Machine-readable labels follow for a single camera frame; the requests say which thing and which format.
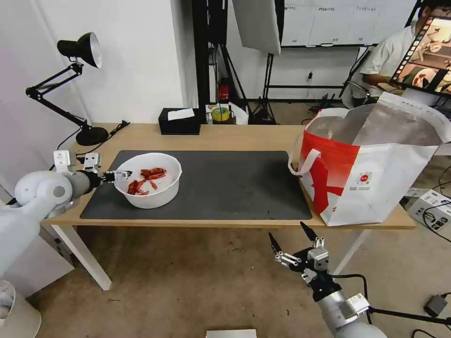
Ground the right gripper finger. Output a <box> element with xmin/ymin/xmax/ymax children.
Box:
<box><xmin>268</xmin><ymin>232</ymin><xmax>301</xmax><ymax>271</ymax></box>
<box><xmin>300</xmin><ymin>222</ymin><xmax>326</xmax><ymax>250</ymax></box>

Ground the white round bowl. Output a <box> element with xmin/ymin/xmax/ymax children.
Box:
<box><xmin>113</xmin><ymin>152</ymin><xmax>183</xmax><ymax>209</ymax></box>

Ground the red and white takeout bag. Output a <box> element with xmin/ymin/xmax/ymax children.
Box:
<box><xmin>288</xmin><ymin>92</ymin><xmax>451</xmax><ymax>227</ymax></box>

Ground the black desk lamp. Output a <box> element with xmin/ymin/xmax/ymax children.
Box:
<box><xmin>25</xmin><ymin>32</ymin><xmax>110</xmax><ymax>146</ymax></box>

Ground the black tissue box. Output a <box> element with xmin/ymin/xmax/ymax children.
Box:
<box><xmin>157</xmin><ymin>108</ymin><xmax>201</xmax><ymax>136</ymax></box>

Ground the white tissue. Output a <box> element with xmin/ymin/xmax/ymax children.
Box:
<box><xmin>167</xmin><ymin>108</ymin><xmax>196</xmax><ymax>122</ymax></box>

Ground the black stand rod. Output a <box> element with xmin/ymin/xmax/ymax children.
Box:
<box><xmin>369</xmin><ymin>305</ymin><xmax>451</xmax><ymax>322</ymax></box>

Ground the white robot front shell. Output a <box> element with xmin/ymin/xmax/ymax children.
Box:
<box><xmin>205</xmin><ymin>329</ymin><xmax>257</xmax><ymax>338</ymax></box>

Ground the black desk mat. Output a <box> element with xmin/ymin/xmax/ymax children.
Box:
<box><xmin>80</xmin><ymin>150</ymin><xmax>313</xmax><ymax>221</ymax></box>

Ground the white drawer cabinet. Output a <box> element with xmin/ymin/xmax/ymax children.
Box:
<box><xmin>0</xmin><ymin>222</ymin><xmax>76</xmax><ymax>299</ymax></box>

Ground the wooden table with white legs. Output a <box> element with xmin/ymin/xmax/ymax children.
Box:
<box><xmin>40</xmin><ymin>123</ymin><xmax>417</xmax><ymax>292</ymax></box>

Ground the grey power adapter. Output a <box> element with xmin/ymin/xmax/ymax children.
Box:
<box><xmin>422</xmin><ymin>294</ymin><xmax>449</xmax><ymax>318</ymax></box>

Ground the yellow green tape roll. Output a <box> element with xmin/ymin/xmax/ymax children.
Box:
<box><xmin>211</xmin><ymin>107</ymin><xmax>232</xmax><ymax>123</ymax></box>

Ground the white printed cardboard box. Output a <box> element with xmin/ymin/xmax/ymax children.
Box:
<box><xmin>406</xmin><ymin>189</ymin><xmax>451</xmax><ymax>242</ymax></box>

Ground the red fire extinguisher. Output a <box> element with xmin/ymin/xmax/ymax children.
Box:
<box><xmin>217</xmin><ymin>78</ymin><xmax>232</xmax><ymax>103</ymax></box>

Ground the black router with antennas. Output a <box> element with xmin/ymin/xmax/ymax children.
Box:
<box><xmin>318</xmin><ymin>92</ymin><xmax>340</xmax><ymax>107</ymax></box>

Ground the black light stand tripod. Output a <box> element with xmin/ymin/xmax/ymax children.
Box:
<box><xmin>215</xmin><ymin>42</ymin><xmax>282</xmax><ymax>125</ymax></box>

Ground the black office chair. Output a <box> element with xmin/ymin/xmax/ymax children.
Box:
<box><xmin>339</xmin><ymin>46</ymin><xmax>371</xmax><ymax>110</ymax></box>

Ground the white round bin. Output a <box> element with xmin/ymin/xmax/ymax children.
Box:
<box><xmin>0</xmin><ymin>279</ymin><xmax>43</xmax><ymax>338</ymax></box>

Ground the black metal pillar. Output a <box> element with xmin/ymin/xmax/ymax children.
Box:
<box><xmin>192</xmin><ymin>0</ymin><xmax>234</xmax><ymax>106</ymax></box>

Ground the person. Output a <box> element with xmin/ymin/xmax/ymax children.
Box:
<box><xmin>360</xmin><ymin>0</ymin><xmax>451</xmax><ymax>96</ymax></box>

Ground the white softbox panel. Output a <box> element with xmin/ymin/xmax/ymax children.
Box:
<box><xmin>231</xmin><ymin>0</ymin><xmax>283</xmax><ymax>56</ymax></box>

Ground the computer monitor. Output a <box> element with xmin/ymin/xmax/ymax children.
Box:
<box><xmin>388</xmin><ymin>14</ymin><xmax>451</xmax><ymax>94</ymax></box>

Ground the whiteboard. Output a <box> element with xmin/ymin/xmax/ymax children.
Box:
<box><xmin>281</xmin><ymin>0</ymin><xmax>420</xmax><ymax>48</ymax></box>

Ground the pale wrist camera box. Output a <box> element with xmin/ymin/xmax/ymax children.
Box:
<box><xmin>84</xmin><ymin>153</ymin><xmax>103</xmax><ymax>174</ymax></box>
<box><xmin>307</xmin><ymin>247</ymin><xmax>329</xmax><ymax>273</ymax></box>

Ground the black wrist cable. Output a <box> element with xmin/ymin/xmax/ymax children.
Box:
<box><xmin>327</xmin><ymin>273</ymin><xmax>375</xmax><ymax>326</ymax></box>

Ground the black lamp power cable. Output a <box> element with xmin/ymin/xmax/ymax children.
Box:
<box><xmin>56</xmin><ymin>120</ymin><xmax>131</xmax><ymax>150</ymax></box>

